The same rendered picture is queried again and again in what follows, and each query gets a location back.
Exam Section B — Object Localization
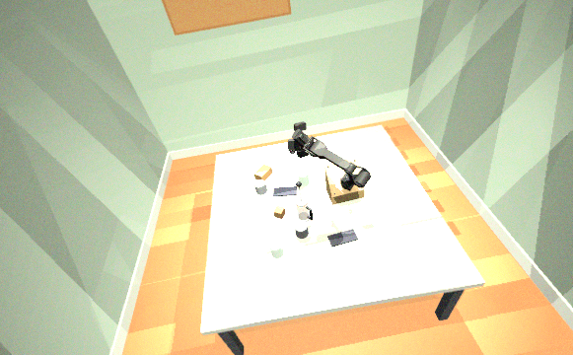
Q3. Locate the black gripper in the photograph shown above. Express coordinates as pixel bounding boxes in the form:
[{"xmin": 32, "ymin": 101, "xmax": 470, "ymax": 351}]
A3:
[{"xmin": 294, "ymin": 121, "xmax": 309, "ymax": 158}]

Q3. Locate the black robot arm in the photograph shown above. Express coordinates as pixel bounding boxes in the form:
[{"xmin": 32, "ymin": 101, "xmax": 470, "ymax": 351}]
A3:
[{"xmin": 288, "ymin": 129, "xmax": 371, "ymax": 191}]

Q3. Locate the grey cylinder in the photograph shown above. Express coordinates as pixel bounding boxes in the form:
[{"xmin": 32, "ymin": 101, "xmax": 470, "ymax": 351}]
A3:
[
  {"xmin": 295, "ymin": 221, "xmax": 309, "ymax": 239},
  {"xmin": 254, "ymin": 179, "xmax": 267, "ymax": 195}
]

